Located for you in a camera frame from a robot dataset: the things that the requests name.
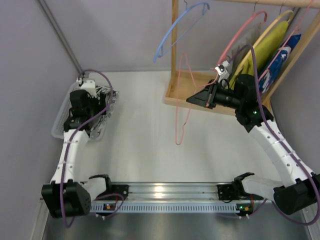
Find pink wire hanger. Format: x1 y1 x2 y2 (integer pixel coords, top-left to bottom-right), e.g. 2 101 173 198
174 52 217 146

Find newspaper print trousers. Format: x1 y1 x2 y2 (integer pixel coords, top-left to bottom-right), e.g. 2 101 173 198
88 85 119 141

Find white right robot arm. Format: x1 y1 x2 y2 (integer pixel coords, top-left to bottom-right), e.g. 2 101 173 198
186 74 320 215

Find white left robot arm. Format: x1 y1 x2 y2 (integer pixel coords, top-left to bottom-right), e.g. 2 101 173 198
41 89 112 219

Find blue patterned trousers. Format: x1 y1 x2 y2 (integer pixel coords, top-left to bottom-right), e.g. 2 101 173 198
258 34 301 96

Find lime green trousers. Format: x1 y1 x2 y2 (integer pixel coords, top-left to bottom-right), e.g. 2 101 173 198
229 20 289 90

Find pink hanger with grey garment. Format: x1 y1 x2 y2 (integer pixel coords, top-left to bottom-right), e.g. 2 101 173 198
217 10 268 65

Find wooden hanger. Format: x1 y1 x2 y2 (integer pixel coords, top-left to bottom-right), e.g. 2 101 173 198
234 10 294 76

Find pink hanger with blue trousers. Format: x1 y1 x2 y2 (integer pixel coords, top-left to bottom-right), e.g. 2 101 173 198
257 0 315 83

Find wooden clothes rack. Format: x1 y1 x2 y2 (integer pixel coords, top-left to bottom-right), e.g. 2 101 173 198
164 0 320 115

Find white perforated basket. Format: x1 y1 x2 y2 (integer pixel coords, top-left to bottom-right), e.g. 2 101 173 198
51 82 119 142

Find grey garment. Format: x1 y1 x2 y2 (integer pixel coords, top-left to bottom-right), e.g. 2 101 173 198
226 23 262 79

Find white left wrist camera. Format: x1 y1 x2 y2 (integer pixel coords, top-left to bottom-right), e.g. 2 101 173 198
76 78 97 98

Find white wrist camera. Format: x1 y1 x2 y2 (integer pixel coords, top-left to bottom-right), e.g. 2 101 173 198
214 60 230 79
76 78 97 98

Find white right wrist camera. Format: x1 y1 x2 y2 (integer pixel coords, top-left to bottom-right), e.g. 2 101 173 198
214 60 230 79

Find blue wire hanger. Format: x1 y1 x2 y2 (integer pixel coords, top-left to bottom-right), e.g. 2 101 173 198
152 1 211 63

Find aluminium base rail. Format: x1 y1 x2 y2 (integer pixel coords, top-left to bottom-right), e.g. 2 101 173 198
39 181 285 201

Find white perforated cable duct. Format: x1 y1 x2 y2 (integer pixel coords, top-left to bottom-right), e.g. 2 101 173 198
90 202 244 214

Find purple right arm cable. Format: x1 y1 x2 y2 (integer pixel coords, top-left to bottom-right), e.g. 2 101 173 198
216 44 320 227

